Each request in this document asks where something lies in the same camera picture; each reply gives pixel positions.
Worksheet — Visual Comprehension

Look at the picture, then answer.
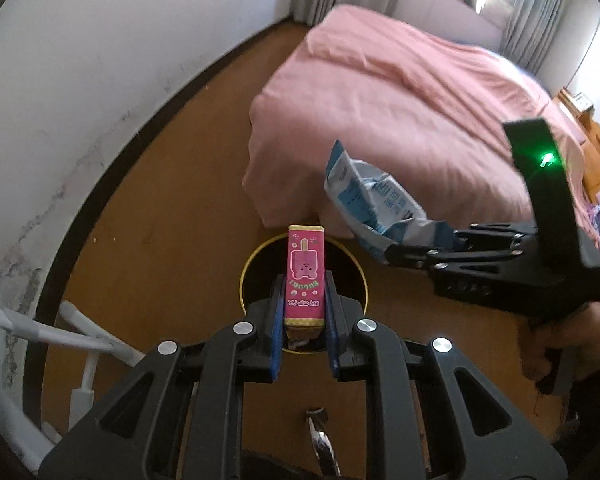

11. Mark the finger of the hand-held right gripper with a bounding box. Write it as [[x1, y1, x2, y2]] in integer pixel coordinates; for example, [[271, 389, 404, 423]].
[[452, 221, 538, 246], [384, 241, 528, 272]]

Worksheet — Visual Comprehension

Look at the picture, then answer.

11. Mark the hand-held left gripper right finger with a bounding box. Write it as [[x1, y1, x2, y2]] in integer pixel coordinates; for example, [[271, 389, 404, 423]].
[[324, 272, 568, 480]]

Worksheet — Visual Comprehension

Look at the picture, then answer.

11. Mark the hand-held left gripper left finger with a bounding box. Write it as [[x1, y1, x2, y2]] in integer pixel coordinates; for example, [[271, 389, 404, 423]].
[[39, 274, 287, 480]]

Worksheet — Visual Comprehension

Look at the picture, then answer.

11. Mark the pink small carton box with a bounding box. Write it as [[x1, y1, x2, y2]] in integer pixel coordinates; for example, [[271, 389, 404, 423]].
[[285, 225, 326, 342]]

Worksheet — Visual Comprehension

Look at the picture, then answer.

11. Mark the black bin with yellow rim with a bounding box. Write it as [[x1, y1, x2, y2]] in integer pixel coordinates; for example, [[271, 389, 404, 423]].
[[239, 237, 368, 356]]

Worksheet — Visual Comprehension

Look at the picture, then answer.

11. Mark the blue and white wrapper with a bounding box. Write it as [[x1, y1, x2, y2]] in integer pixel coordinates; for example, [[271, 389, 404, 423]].
[[322, 139, 456, 266]]

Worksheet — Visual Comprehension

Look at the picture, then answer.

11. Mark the person's right hand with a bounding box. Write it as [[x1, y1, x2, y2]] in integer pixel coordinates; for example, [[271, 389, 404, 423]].
[[522, 306, 600, 381]]

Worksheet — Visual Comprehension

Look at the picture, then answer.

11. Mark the shiny metal bar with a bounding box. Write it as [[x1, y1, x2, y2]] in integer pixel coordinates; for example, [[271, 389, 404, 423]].
[[306, 407, 342, 478]]

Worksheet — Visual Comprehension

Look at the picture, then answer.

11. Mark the bed with pink blanket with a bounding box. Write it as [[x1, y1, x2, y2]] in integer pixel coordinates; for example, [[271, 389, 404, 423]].
[[242, 4, 600, 241]]

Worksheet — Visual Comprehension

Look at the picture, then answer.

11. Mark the white metal frame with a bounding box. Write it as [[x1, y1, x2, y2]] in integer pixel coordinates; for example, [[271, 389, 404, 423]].
[[0, 225, 147, 471]]

